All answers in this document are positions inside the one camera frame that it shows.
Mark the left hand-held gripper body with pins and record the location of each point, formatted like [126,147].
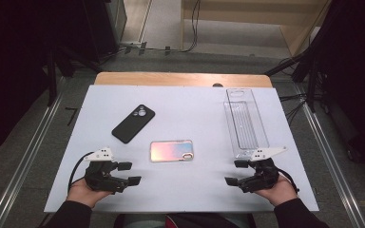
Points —
[99,175]

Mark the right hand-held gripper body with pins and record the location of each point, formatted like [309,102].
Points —
[263,175]

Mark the clear plastic rack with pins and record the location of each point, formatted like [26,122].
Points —
[245,123]

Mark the black phone case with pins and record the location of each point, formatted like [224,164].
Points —
[133,124]

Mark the iridescent phone case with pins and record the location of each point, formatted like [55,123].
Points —
[171,150]

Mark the person's right hand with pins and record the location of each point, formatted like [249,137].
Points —
[280,191]

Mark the person's left hand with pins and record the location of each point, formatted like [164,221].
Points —
[82,193]

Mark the white board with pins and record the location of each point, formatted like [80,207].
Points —
[187,190]

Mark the dark round cap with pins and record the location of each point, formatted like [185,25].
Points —
[217,85]

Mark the wooden table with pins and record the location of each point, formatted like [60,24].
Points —
[171,79]

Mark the black stand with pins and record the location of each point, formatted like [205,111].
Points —
[52,79]
[310,69]

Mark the black curtain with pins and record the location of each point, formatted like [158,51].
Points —
[9,63]
[358,79]

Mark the dark cabinet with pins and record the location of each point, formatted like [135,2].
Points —
[107,25]

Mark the light wooden steps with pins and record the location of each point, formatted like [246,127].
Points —
[250,19]

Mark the aluminium floor rail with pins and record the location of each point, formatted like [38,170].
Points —
[332,164]
[25,158]

